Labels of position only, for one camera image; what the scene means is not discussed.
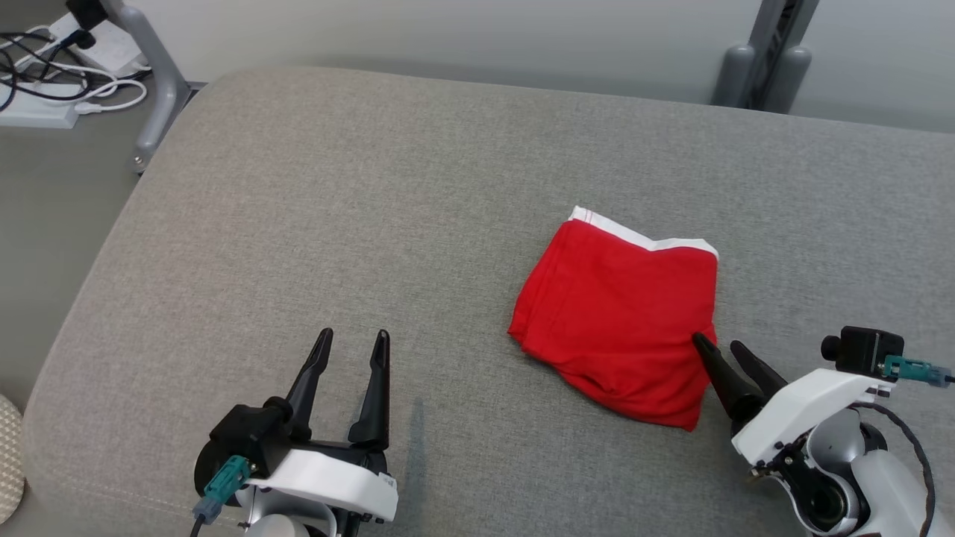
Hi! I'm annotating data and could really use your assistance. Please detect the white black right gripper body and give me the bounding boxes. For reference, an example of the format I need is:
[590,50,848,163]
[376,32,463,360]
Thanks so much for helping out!
[730,368,897,468]

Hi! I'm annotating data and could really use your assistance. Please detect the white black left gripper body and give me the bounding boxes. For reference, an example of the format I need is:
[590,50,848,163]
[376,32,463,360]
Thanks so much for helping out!
[193,439,399,524]

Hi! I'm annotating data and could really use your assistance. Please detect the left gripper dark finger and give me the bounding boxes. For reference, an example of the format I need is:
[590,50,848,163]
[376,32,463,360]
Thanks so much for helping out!
[285,327,335,442]
[347,329,392,451]

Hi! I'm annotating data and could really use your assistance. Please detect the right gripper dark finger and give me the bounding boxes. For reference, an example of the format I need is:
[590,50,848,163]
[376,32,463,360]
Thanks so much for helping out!
[729,339,789,398]
[692,332,766,439]

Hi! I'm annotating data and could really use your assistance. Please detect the red white shorts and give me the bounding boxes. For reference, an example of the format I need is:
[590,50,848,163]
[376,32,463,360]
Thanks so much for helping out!
[507,207,720,432]

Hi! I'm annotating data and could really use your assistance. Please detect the grey fabric sofa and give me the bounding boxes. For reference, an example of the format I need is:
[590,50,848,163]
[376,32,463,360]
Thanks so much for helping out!
[22,67,955,537]

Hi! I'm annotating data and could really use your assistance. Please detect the beige knitted pouf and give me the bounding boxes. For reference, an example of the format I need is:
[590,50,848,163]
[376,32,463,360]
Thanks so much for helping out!
[0,394,28,524]

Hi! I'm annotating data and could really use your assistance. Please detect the grey metal table leg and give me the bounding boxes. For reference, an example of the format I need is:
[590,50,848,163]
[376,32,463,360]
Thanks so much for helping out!
[101,0,193,175]

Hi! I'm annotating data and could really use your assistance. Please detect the white flat adapter box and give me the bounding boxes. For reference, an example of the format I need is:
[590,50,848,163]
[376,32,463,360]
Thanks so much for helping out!
[0,81,79,130]

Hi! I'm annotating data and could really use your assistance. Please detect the white power strip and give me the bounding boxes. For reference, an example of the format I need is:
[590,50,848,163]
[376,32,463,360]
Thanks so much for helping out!
[48,11,150,78]

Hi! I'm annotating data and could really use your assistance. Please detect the black power plug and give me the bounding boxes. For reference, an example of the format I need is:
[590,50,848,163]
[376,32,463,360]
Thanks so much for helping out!
[66,0,110,32]

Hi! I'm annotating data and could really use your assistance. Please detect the black cable with teal connector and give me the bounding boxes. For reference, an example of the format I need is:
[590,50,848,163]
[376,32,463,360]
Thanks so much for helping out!
[190,456,251,537]
[879,355,955,389]

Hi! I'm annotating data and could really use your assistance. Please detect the black braided cable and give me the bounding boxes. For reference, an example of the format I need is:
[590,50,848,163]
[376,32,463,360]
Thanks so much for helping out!
[857,401,938,537]

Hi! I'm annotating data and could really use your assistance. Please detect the grey metal post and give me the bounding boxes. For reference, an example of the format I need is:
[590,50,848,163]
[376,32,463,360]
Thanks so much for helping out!
[710,0,820,115]

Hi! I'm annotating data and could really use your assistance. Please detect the thin white floor cable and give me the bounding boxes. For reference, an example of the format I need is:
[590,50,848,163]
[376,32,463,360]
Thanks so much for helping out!
[41,63,148,115]

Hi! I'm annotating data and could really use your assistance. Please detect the thin black floor cable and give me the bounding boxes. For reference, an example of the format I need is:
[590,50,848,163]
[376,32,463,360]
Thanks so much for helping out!
[0,28,94,113]

